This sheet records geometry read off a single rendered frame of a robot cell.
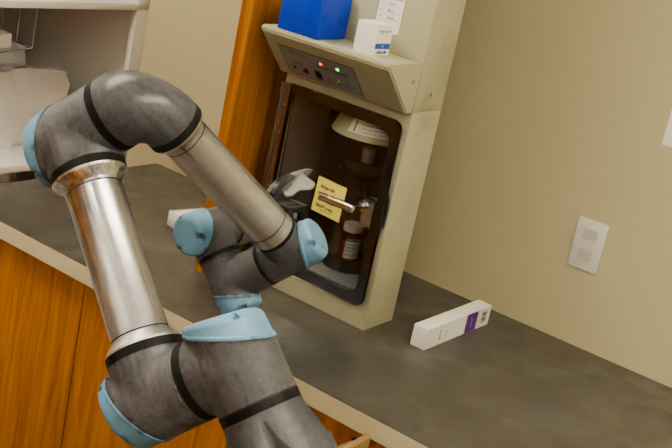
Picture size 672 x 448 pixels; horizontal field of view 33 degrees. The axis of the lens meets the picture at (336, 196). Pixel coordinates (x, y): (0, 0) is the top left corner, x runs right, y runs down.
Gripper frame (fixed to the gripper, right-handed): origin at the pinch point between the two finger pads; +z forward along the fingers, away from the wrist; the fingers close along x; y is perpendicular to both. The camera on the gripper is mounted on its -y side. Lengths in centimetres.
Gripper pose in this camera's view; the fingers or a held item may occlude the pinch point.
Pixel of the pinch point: (302, 205)
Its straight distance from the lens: 223.1
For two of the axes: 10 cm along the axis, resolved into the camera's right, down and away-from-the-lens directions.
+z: 5.8, -1.2, 8.0
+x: 1.8, -9.5, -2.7
